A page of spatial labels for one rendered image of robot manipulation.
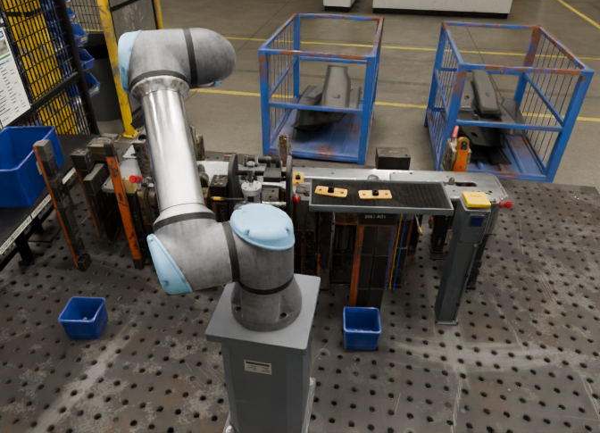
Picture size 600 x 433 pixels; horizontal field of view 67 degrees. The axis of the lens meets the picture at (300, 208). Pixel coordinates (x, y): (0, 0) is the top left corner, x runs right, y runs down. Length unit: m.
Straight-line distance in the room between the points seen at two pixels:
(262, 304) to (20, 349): 0.92
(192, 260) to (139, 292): 0.86
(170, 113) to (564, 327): 1.35
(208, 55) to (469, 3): 8.50
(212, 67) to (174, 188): 0.28
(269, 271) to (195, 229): 0.16
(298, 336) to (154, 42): 0.64
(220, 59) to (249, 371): 0.66
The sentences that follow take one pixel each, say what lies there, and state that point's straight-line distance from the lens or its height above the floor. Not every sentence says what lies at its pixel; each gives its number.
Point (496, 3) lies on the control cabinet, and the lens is 9.43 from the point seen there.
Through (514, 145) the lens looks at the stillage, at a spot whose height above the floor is 0.16.
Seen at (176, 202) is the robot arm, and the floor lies 1.36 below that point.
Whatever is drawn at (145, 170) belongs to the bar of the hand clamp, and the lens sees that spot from 1.50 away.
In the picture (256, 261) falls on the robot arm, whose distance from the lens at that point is 0.83.
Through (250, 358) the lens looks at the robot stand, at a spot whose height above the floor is 1.03.
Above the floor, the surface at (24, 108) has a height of 1.17.
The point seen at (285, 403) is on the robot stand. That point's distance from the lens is 1.10.
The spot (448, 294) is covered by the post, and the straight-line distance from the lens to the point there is 1.47.
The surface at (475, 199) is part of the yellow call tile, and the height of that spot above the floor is 1.16.
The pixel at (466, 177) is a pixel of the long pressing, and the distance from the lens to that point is 1.72.
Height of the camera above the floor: 1.82
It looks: 35 degrees down
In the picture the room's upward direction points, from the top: 1 degrees clockwise
